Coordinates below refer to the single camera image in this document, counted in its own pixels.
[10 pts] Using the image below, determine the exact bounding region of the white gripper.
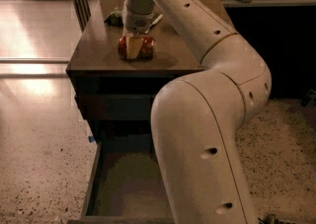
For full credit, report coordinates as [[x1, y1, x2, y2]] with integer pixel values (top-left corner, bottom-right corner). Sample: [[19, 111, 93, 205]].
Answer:
[[122, 6, 154, 59]]

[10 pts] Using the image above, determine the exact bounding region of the red coke can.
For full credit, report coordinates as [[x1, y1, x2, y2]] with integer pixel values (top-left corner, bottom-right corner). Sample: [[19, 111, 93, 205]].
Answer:
[[118, 36, 155, 60]]

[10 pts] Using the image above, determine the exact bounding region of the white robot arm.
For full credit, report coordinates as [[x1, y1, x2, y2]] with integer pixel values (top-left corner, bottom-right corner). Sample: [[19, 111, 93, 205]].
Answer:
[[123, 0, 272, 224]]

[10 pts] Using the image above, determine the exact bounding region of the closed top drawer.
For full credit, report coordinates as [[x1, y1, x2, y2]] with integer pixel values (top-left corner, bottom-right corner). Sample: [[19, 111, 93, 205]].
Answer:
[[75, 95, 151, 120]]

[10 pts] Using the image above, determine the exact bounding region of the dark wooden drawer cabinet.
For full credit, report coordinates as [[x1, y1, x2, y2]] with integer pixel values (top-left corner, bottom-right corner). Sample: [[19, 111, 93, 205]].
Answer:
[[65, 0, 235, 224]]

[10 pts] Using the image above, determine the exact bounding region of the open middle drawer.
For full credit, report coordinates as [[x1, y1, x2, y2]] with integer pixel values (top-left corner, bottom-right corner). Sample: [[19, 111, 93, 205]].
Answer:
[[67, 134, 174, 224]]

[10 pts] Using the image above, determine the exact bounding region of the green chip bag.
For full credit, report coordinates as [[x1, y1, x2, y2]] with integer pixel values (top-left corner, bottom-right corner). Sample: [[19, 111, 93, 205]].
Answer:
[[104, 6, 164, 35]]

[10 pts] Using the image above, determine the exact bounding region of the blue tape piece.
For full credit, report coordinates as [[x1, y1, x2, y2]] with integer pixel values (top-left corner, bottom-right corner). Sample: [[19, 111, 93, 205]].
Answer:
[[88, 135, 96, 143]]

